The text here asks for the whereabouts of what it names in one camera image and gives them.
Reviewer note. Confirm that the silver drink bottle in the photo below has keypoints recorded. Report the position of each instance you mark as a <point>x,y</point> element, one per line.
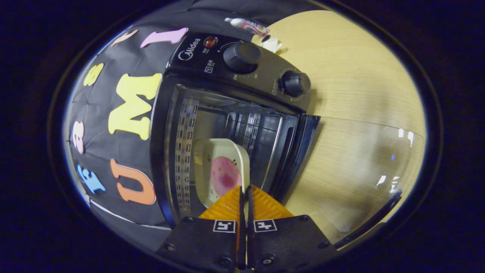
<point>250,26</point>

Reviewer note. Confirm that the black electric oven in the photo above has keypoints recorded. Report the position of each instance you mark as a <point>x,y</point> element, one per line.
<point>204,60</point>

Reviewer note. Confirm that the small black bottle cap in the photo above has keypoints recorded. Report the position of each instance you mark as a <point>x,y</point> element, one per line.
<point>266,38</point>

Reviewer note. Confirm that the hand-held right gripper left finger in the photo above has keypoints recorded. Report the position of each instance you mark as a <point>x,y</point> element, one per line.
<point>204,239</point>

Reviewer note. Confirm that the pink round food piece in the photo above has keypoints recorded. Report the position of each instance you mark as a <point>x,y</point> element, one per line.
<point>225,176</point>

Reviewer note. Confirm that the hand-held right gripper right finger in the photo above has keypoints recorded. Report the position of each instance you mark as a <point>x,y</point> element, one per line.
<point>288,239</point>

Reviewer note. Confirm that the white rectangular plate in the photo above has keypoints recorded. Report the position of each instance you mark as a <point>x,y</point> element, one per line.
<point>216,148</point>

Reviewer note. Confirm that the white divided seasoning dish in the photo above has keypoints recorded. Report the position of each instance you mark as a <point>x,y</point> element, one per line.
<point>272,44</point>

